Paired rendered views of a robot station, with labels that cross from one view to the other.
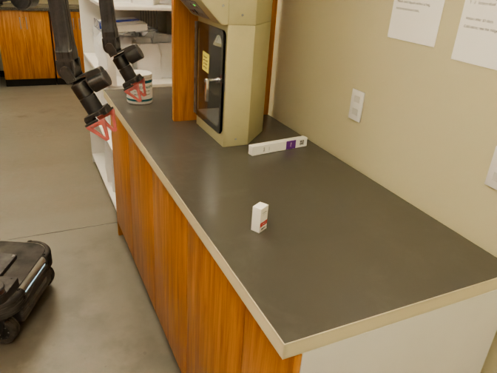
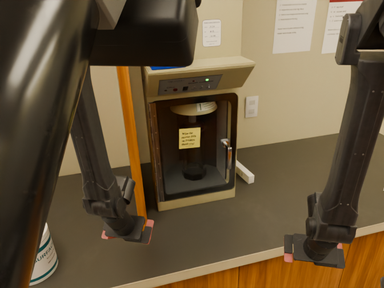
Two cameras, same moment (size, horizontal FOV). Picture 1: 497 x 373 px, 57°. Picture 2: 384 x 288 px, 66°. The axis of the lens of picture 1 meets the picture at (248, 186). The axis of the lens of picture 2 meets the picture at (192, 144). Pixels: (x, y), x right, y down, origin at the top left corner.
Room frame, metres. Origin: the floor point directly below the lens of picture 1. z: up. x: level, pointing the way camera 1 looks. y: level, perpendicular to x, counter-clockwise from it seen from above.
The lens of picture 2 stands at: (1.69, 1.13, 1.69)
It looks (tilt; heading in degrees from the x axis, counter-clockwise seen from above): 26 degrees down; 283
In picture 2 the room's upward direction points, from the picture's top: 2 degrees counter-clockwise
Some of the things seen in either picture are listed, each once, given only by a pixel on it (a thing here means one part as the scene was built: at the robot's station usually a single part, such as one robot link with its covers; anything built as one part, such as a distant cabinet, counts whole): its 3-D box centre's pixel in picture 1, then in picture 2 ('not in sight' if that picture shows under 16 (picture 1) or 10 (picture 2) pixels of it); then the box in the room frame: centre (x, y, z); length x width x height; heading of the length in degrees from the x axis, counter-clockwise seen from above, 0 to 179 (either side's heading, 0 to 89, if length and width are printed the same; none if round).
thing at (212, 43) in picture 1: (208, 76); (196, 150); (1.89, 0.19, 1.19); 0.30 x 0.01 x 0.40; 27
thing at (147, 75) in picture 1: (139, 86); (30, 251); (2.33, 0.59, 1.02); 0.13 x 0.13 x 0.15
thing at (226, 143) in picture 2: (211, 89); (227, 155); (1.78, 0.17, 1.17); 0.05 x 0.03 x 0.10; 117
